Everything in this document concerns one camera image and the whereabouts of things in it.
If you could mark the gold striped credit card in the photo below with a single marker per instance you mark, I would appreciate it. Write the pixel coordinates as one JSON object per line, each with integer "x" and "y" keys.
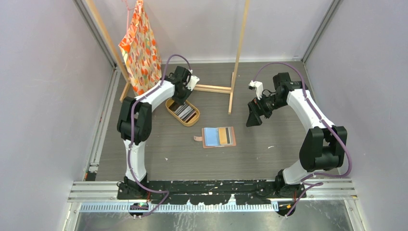
{"x": 224, "y": 136}

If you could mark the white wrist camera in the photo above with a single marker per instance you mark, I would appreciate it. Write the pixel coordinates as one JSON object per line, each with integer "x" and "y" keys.
{"x": 192, "y": 82}
{"x": 257, "y": 87}

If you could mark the pink clothes hanger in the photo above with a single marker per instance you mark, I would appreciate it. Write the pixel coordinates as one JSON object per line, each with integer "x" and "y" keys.
{"x": 129, "y": 5}

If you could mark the aluminium rail frame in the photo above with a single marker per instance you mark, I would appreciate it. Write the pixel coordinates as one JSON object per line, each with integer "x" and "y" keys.
{"x": 101, "y": 196}

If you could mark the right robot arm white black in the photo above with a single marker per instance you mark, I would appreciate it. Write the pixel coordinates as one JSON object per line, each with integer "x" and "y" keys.
{"x": 323, "y": 147}

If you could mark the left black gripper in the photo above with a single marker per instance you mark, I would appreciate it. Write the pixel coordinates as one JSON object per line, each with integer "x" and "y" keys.
{"x": 182, "y": 100}

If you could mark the orange floral fabric bag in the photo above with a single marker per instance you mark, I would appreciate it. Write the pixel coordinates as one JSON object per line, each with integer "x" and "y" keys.
{"x": 139, "y": 51}

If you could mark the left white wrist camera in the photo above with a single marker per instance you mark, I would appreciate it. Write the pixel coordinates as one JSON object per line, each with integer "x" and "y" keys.
{"x": 192, "y": 82}

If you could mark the orange oval tray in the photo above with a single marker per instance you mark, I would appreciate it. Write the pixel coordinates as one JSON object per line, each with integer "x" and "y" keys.
{"x": 171, "y": 106}

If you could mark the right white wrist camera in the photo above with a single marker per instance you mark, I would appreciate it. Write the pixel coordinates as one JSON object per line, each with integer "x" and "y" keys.
{"x": 257, "y": 87}

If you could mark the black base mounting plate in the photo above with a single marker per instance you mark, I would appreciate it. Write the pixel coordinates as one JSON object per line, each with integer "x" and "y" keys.
{"x": 211, "y": 192}

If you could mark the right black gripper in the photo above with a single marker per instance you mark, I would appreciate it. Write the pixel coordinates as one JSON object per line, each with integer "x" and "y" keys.
{"x": 257, "y": 109}

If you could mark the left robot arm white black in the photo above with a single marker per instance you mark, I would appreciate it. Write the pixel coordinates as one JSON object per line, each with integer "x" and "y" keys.
{"x": 135, "y": 121}

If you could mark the brown leather card holder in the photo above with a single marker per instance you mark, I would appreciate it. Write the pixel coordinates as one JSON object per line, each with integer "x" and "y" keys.
{"x": 217, "y": 137}

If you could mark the stack of credit cards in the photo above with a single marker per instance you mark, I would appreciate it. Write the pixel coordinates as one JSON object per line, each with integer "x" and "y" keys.
{"x": 184, "y": 111}

